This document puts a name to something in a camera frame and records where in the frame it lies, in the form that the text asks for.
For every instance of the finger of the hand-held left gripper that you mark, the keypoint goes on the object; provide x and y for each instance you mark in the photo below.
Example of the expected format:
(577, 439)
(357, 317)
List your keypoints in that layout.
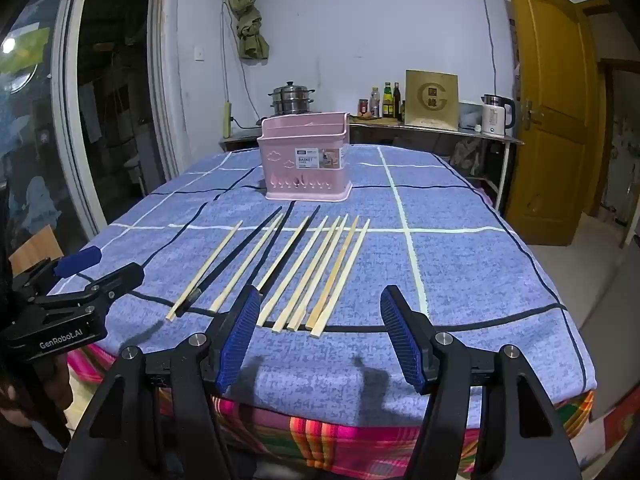
(110, 285)
(77, 262)

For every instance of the yellow wooden door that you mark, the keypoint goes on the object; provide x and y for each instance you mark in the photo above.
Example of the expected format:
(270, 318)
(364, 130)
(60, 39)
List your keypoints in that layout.
(550, 110)

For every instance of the plastic bag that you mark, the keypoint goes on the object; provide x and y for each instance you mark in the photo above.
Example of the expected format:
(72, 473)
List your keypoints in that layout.
(465, 157)

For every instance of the gold printed box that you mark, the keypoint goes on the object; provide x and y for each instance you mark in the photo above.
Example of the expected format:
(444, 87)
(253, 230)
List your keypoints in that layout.
(431, 102)

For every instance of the red-lid jar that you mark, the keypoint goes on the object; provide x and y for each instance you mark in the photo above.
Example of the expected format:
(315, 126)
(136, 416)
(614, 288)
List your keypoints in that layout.
(363, 107)

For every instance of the brown board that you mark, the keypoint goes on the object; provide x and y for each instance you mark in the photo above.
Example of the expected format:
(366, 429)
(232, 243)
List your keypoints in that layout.
(37, 250)

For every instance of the green hanging cloth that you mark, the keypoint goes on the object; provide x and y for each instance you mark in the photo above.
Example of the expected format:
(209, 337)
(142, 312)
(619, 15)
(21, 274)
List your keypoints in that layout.
(247, 20)

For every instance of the blue checked tablecloth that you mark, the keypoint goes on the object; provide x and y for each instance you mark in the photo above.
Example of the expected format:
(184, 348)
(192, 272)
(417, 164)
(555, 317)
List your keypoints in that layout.
(450, 285)

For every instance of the clear plastic bottle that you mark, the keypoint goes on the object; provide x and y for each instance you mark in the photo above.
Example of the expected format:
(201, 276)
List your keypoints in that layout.
(375, 105)

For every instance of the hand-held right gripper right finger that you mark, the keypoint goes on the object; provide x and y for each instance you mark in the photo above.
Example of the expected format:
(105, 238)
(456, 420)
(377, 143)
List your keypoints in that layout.
(400, 340)

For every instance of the white wall switch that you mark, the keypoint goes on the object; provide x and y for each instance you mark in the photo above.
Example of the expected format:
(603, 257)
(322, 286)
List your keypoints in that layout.
(199, 53)

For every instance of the metal side table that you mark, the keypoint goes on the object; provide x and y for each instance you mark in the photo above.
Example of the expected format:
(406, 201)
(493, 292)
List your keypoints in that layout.
(425, 135)

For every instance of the stainless steel steamer pot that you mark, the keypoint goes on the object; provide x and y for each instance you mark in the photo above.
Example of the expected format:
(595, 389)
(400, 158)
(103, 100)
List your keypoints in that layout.
(292, 100)

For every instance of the wooden chopstick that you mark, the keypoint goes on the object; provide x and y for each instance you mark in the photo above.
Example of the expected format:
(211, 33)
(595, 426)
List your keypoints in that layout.
(306, 275)
(205, 270)
(343, 277)
(287, 250)
(333, 272)
(318, 272)
(245, 265)
(293, 270)

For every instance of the pink plastic utensil basket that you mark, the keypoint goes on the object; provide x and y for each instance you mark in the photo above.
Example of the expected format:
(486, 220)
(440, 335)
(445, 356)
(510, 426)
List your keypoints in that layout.
(310, 180)

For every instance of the colourful striped cloth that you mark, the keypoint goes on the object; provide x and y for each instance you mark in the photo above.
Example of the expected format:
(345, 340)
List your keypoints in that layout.
(325, 440)

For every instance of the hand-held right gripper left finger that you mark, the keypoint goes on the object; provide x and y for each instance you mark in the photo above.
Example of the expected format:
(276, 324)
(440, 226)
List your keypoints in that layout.
(240, 340)

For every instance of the white plastic container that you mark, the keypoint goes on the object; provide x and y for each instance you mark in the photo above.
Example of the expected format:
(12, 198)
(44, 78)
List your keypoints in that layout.
(470, 117)

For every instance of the yellowed power strip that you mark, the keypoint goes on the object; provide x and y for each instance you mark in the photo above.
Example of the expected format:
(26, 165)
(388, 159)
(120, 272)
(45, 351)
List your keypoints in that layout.
(229, 120)

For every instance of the white electric kettle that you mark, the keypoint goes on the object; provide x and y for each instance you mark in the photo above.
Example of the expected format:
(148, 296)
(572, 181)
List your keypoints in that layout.
(495, 117)

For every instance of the white framed glass door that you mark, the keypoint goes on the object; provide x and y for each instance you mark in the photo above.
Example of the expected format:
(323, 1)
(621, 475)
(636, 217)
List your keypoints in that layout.
(70, 110)

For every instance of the yellow label sauce bottle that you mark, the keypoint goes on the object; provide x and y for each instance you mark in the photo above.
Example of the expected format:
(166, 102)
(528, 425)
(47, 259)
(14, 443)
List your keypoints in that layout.
(388, 102)

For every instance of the dark glass bottle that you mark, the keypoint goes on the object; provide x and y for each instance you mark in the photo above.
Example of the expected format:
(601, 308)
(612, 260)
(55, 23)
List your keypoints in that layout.
(397, 102)

